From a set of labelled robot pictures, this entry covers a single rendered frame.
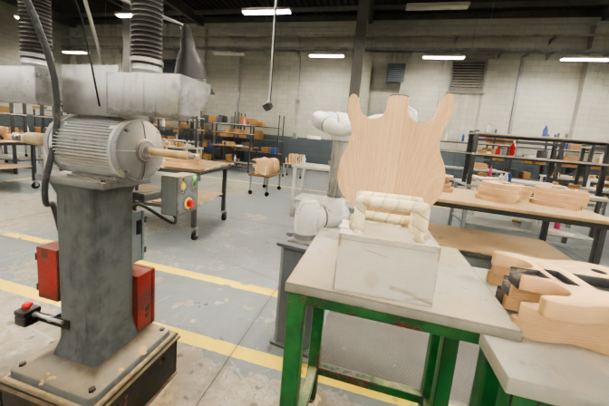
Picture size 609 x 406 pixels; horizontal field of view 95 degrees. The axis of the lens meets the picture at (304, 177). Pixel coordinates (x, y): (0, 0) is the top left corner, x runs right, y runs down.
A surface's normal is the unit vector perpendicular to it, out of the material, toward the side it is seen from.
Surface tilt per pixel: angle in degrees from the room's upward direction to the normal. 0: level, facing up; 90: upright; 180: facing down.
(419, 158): 91
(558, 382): 0
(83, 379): 24
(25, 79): 90
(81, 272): 90
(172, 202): 90
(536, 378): 0
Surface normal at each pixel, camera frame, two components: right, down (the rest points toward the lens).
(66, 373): -0.02, -0.86
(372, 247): -0.20, 0.12
